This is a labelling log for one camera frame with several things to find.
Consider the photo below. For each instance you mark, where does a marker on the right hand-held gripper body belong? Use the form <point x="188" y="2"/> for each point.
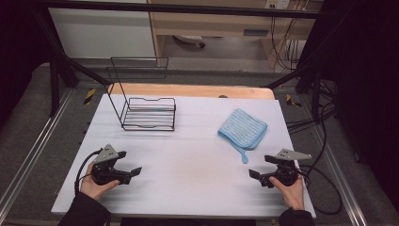
<point x="285" y="172"/>

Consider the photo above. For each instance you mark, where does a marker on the yellow black tape strip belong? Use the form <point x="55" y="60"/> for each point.
<point x="89" y="96"/>
<point x="293" y="101"/>

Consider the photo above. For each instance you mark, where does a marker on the person's left hand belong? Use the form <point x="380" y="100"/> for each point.
<point x="94" y="188"/>

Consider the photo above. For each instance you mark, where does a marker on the aluminium rail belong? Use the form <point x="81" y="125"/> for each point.
<point x="342" y="182"/>
<point x="34" y="150"/>

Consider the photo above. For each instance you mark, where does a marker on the office chair base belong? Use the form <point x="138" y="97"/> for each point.
<point x="191" y="39"/>

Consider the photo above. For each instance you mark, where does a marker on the white cabinet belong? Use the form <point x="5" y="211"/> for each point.
<point x="100" y="33"/>

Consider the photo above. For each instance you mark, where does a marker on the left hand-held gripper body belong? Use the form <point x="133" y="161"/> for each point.
<point x="105" y="174"/>

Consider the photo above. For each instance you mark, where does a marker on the blue striped cloth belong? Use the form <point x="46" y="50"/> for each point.
<point x="243" y="130"/>

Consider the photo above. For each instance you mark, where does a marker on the black metal frame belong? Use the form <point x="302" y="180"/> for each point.
<point x="175" y="8"/>

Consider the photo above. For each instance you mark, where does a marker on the wooden desk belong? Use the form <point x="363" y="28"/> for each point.
<point x="219" y="23"/>

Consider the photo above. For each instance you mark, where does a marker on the white power strip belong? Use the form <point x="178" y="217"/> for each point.
<point x="277" y="3"/>

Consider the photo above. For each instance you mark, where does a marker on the person's right hand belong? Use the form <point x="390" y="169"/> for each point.
<point x="291" y="194"/>

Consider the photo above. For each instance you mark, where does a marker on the black curtain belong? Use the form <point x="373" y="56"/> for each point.
<point x="363" y="78"/>
<point x="19" y="47"/>

